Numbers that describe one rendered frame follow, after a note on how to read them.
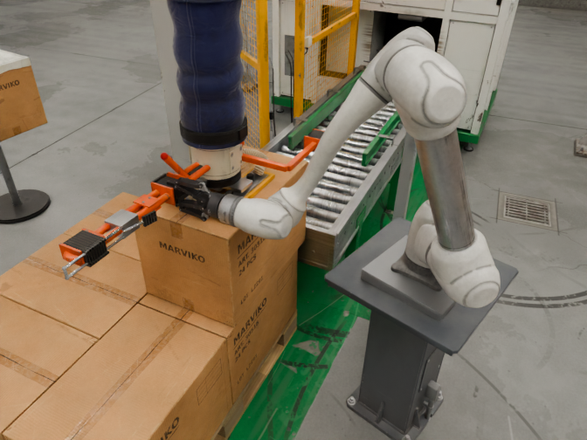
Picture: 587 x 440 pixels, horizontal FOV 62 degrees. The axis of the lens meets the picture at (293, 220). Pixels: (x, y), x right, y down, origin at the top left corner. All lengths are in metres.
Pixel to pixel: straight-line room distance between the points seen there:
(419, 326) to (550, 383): 1.15
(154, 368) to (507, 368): 1.63
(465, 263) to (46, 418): 1.31
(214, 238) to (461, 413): 1.36
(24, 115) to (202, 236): 1.94
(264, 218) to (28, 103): 2.22
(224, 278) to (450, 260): 0.73
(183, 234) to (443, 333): 0.88
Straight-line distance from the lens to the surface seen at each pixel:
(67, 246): 1.36
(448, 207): 1.32
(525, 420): 2.47
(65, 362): 1.87
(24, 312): 2.11
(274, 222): 1.35
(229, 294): 1.71
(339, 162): 2.86
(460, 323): 1.65
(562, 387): 2.65
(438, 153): 1.21
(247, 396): 2.29
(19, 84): 3.29
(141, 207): 1.51
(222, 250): 1.60
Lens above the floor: 1.89
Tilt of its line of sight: 35 degrees down
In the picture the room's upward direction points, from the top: 1 degrees clockwise
